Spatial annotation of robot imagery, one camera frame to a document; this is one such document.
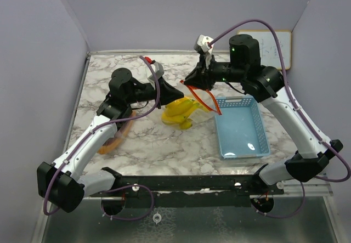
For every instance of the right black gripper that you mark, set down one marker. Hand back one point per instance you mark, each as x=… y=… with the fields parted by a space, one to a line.
x=196 y=78

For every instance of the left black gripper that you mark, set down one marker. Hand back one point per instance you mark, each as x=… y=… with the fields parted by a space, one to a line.
x=167 y=94

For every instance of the yellow banana bunch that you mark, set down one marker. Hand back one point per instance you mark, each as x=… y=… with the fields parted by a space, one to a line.
x=179 y=107

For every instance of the single yellow banana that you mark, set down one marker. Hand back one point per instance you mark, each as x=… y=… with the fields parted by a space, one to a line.
x=178 y=122

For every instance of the red orange papaya slice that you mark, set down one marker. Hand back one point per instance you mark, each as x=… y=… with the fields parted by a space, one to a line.
x=118 y=141

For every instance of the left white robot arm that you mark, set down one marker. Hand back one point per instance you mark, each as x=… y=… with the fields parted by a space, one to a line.
x=59 y=182

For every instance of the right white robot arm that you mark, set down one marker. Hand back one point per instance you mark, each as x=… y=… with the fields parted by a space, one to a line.
x=266 y=85

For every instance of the blue plastic basket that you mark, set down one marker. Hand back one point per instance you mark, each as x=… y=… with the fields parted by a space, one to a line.
x=240 y=129

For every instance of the small whiteboard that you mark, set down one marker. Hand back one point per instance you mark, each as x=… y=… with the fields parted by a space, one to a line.
x=268 y=49

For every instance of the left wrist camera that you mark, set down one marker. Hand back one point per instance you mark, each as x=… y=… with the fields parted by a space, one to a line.
x=158 y=70

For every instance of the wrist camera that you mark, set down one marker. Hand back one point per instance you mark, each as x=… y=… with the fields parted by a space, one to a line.
x=203 y=48
x=158 y=70

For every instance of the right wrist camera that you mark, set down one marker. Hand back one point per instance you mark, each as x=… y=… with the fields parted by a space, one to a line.
x=203 y=48

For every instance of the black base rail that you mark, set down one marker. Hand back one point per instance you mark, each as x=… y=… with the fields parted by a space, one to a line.
x=185 y=191

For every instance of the white ring pull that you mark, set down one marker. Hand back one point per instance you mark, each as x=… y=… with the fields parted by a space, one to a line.
x=156 y=218

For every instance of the aluminium extrusion rail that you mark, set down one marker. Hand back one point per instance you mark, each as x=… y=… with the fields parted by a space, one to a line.
x=313 y=187

